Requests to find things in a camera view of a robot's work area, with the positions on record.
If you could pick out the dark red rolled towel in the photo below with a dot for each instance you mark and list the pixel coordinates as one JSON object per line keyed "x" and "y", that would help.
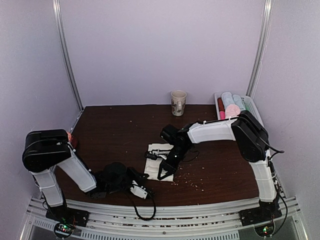
{"x": 221, "y": 106}

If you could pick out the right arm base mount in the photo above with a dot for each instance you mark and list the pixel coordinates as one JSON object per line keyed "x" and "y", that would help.
{"x": 262, "y": 219}

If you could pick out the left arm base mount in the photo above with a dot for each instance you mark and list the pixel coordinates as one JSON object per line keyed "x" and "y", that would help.
{"x": 68, "y": 223}

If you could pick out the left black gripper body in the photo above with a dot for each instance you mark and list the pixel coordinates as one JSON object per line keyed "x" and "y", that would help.
{"x": 114, "y": 188}

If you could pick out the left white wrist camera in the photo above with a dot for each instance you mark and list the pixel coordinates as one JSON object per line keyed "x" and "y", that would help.
{"x": 141, "y": 192}

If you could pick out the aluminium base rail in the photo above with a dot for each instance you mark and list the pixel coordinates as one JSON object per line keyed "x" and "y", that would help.
{"x": 218, "y": 221}

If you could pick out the white plastic basket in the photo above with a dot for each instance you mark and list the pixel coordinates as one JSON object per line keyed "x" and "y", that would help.
{"x": 246, "y": 99}

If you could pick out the green rolled towel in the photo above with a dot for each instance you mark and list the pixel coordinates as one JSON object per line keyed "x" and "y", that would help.
{"x": 247, "y": 107}

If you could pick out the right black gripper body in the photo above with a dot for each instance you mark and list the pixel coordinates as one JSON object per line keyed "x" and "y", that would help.
{"x": 180, "y": 153}

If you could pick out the pink towel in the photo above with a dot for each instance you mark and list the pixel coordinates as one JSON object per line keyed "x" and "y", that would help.
{"x": 232, "y": 111}
{"x": 222, "y": 115}

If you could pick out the left aluminium frame post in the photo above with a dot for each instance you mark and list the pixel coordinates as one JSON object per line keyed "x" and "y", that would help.
{"x": 65, "y": 53}

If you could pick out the pink rolled towel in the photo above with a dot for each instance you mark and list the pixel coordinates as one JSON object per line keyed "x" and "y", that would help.
{"x": 222, "y": 115}

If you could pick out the floral ceramic mug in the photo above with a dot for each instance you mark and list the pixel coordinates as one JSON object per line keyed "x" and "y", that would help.
{"x": 178, "y": 102}

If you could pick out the cream towel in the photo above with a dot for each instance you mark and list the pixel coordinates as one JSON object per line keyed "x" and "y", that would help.
{"x": 152, "y": 166}

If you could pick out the red white patterned bowl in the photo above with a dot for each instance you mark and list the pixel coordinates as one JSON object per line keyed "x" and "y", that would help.
{"x": 69, "y": 135}

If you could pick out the right aluminium frame post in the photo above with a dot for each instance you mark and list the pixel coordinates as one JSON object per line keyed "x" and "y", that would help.
{"x": 261, "y": 47}

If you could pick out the aluminium frame post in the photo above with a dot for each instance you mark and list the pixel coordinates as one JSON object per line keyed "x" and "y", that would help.
{"x": 261, "y": 47}
{"x": 65, "y": 53}

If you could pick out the light blue rolled towel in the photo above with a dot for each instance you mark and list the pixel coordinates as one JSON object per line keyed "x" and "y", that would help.
{"x": 227, "y": 99}

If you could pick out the pale blue rolled towel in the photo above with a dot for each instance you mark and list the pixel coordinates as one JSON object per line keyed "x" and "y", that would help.
{"x": 239, "y": 102}

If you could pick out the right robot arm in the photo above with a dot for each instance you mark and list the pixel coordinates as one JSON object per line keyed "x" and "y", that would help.
{"x": 252, "y": 140}

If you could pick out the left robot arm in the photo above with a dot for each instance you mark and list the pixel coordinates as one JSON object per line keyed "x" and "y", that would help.
{"x": 46, "y": 149}

